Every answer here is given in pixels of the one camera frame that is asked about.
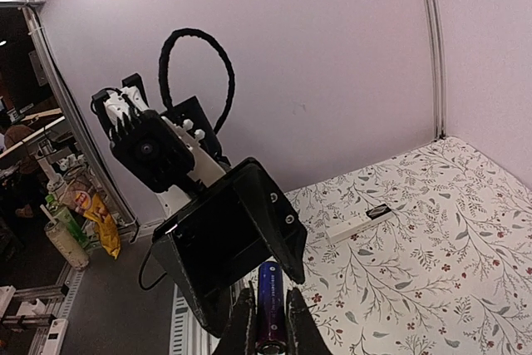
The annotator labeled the floral patterned table mat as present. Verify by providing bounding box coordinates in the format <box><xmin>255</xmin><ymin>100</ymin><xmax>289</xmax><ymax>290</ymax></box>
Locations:
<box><xmin>288</xmin><ymin>137</ymin><xmax>531</xmax><ymax>354</ymax></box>

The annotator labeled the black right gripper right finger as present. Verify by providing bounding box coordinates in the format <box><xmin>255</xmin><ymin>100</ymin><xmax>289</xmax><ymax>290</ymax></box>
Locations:
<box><xmin>285</xmin><ymin>288</ymin><xmax>332</xmax><ymax>355</ymax></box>

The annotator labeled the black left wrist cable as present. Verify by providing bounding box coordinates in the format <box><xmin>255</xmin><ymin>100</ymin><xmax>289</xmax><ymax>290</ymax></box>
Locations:
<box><xmin>156</xmin><ymin>27</ymin><xmax>236</xmax><ymax>131</ymax></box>

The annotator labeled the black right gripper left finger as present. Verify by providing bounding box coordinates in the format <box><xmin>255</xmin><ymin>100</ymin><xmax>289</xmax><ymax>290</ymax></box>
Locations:
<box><xmin>213</xmin><ymin>282</ymin><xmax>257</xmax><ymax>355</ymax></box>

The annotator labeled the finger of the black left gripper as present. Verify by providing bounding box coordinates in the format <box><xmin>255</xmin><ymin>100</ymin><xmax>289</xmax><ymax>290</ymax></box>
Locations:
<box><xmin>234</xmin><ymin>157</ymin><xmax>308</xmax><ymax>284</ymax></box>
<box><xmin>151</xmin><ymin>226</ymin><xmax>231</xmax><ymax>338</ymax></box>

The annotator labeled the aluminium front rail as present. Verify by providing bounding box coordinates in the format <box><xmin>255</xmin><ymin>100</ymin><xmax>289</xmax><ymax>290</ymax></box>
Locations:
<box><xmin>169</xmin><ymin>285</ymin><xmax>218</xmax><ymax>355</ymax></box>

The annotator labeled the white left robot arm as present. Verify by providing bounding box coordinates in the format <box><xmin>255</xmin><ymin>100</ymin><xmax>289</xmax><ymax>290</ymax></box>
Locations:
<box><xmin>91</xmin><ymin>75</ymin><xmax>307</xmax><ymax>337</ymax></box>

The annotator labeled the white drink can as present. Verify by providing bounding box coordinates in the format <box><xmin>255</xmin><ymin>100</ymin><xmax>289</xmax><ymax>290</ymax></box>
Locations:
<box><xmin>44</xmin><ymin>221</ymin><xmax>90</xmax><ymax>271</ymax></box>

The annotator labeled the seated person in background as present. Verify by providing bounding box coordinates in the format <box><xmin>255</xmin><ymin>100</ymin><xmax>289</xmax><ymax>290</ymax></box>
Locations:
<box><xmin>1</xmin><ymin>112</ymin><xmax>42</xmax><ymax>219</ymax></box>

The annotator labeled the green drink bottle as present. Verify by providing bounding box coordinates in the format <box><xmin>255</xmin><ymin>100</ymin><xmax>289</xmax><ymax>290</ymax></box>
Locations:
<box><xmin>46</xmin><ymin>194</ymin><xmax>90</xmax><ymax>249</ymax></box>

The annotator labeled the white slim remote control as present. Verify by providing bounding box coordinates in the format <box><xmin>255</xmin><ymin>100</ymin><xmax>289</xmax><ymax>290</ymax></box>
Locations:
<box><xmin>326</xmin><ymin>204</ymin><xmax>394</xmax><ymax>244</ymax></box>

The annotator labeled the white remote on floor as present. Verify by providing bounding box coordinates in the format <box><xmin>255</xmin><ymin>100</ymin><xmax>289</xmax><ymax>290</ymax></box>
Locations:
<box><xmin>41</xmin><ymin>318</ymin><xmax>68</xmax><ymax>355</ymax></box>

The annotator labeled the left aluminium corner post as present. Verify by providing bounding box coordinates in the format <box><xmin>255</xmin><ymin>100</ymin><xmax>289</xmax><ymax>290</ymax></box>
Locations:
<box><xmin>424</xmin><ymin>0</ymin><xmax>447</xmax><ymax>141</ymax></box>

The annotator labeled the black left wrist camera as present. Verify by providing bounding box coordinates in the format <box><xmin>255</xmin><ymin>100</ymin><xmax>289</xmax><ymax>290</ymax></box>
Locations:
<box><xmin>110</xmin><ymin>110</ymin><xmax>201</xmax><ymax>195</ymax></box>

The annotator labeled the yellow snack bag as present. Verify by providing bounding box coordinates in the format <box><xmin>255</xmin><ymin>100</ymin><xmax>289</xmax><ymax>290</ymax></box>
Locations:
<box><xmin>62</xmin><ymin>187</ymin><xmax>121</xmax><ymax>259</ymax></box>

